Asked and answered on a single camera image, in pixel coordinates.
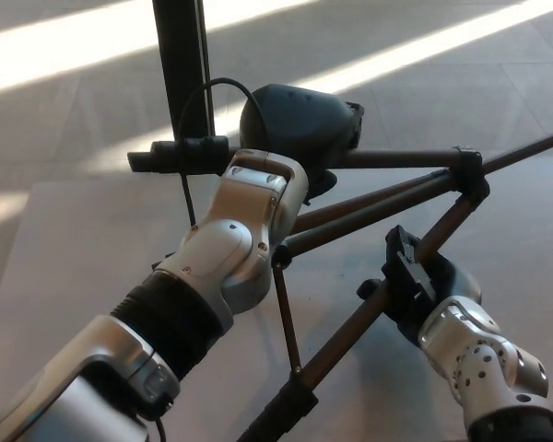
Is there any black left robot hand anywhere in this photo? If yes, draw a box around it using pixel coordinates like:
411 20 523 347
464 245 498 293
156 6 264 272
238 84 365 202

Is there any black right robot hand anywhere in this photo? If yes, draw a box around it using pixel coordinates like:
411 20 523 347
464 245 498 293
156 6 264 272
357 224 483 346

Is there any black upright pole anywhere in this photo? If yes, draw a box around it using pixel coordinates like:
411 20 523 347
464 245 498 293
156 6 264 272
151 0 216 144

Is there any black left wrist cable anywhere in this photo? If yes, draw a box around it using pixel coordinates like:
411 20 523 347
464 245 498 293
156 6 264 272
177 77 259 227

